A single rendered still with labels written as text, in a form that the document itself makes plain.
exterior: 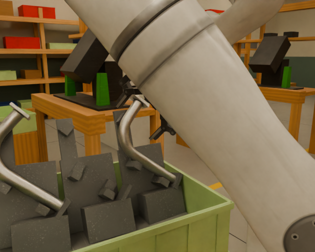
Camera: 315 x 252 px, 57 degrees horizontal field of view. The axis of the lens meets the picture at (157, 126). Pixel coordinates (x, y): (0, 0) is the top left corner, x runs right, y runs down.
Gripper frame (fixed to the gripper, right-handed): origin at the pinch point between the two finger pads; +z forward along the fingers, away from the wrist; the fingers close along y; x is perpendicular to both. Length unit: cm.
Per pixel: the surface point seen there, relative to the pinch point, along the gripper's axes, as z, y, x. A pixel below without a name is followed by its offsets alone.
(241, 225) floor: 100, -104, -143
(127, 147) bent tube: 19.1, -1.5, -15.2
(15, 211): 40.4, 7.3, 8.2
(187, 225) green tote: 12.3, -24.6, -1.9
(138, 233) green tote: 14.6, -16.5, 7.8
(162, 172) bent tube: 20.9, -14.3, -20.3
